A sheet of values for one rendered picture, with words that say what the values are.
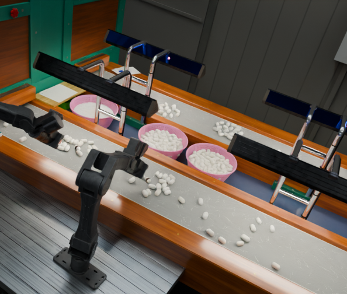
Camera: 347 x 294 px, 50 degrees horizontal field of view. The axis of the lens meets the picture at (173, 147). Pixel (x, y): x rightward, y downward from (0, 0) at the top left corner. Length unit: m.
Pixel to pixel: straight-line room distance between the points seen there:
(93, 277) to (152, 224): 0.29
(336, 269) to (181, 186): 0.71
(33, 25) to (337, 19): 2.28
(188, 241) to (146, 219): 0.19
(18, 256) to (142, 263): 0.44
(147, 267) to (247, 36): 2.53
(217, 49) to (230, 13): 0.35
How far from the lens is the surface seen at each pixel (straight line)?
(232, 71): 3.67
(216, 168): 1.89
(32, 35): 2.06
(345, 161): 2.36
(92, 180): 1.16
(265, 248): 1.60
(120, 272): 1.44
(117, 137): 1.90
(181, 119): 2.22
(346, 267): 1.72
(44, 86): 2.25
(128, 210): 1.52
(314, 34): 3.39
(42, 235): 1.54
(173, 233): 1.47
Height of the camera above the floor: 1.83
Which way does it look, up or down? 34 degrees down
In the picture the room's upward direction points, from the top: 14 degrees clockwise
